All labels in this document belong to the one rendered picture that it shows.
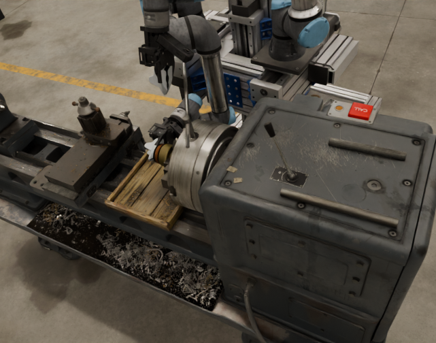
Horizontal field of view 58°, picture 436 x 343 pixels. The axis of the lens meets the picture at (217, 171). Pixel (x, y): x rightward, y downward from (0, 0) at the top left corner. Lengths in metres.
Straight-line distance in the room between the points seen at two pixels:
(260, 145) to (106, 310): 1.57
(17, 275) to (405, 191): 2.35
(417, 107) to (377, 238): 2.46
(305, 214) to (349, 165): 0.20
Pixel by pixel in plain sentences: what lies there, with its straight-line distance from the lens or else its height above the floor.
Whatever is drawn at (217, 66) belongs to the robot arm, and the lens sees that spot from 1.54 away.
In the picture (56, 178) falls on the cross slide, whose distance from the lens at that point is 1.71.
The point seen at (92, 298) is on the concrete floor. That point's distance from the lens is 2.50.
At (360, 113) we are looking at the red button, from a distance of 1.24.
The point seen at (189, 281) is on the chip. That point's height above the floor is 0.59.
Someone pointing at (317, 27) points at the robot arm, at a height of 1.36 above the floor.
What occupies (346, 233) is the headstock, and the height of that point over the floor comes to 1.25.
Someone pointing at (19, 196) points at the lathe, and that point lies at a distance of 2.37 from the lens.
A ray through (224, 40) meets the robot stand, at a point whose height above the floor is 1.07.
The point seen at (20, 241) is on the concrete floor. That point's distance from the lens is 2.98.
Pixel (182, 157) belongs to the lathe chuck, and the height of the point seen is 1.21.
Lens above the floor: 2.06
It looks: 47 degrees down
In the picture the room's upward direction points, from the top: 12 degrees counter-clockwise
